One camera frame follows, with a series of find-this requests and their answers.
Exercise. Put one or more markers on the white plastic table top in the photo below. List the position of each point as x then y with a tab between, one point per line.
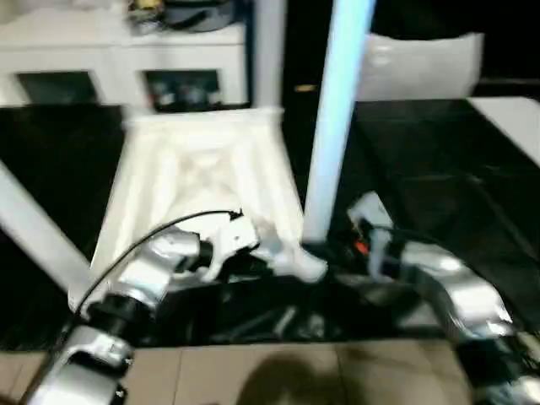
202	169

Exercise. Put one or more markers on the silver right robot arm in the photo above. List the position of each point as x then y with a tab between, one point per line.
447	283

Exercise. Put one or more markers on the black work mat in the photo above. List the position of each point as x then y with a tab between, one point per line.
439	186

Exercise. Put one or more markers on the small tan label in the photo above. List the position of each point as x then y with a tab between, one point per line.
304	88

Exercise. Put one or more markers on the grey cushion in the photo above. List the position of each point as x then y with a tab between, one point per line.
422	67

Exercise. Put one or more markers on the white flat board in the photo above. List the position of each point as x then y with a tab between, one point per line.
515	122

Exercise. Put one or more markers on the black sofa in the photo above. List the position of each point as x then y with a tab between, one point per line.
304	42

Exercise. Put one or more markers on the white glass-door cabinet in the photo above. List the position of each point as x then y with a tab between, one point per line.
84	51

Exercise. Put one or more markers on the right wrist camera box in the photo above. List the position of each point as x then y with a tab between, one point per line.
369	211

